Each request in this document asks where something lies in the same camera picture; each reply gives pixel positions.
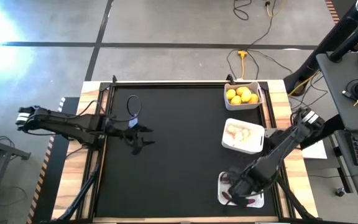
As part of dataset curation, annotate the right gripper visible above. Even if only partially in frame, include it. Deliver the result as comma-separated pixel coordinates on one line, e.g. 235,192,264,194
227,169,262,208

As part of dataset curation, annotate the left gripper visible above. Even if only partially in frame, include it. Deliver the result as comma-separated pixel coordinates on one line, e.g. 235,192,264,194
116,126,156,156

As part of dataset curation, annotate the white plastic basket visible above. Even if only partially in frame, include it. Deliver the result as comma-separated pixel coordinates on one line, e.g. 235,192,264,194
223,80,264,111
217,171,265,208
221,118,266,155

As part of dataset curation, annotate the white paper sheet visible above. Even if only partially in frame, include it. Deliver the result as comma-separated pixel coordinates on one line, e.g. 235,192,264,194
301,139,328,160

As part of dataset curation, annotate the black striped-edge floor mat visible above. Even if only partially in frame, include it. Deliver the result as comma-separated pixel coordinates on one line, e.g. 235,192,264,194
25,96,80,224

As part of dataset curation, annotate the black desk beam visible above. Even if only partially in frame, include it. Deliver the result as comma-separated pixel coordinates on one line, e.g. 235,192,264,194
299,114,346,150

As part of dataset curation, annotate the grey desk top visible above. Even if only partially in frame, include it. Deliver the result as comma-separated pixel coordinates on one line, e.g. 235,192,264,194
315,51,358,131

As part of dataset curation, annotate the black metal stand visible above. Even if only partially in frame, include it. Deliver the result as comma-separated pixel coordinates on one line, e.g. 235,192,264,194
0,124,32,215

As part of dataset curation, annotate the black tower fan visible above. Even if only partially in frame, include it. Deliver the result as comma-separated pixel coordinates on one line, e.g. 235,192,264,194
283,0,358,96

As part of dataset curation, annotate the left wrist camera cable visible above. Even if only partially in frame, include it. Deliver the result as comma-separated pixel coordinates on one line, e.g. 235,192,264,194
126,95,143,118

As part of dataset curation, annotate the yellow floor cable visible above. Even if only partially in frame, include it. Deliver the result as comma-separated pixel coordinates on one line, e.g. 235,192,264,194
288,70,321,96

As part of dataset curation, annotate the yellow power splitter cord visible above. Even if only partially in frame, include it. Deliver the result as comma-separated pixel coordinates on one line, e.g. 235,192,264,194
237,49,249,80

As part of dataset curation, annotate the long black floor cable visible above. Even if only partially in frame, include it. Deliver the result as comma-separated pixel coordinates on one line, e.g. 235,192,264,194
226,0,294,80

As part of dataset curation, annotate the looped black floor cable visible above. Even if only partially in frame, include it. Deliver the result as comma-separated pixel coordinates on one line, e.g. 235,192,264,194
232,0,253,21

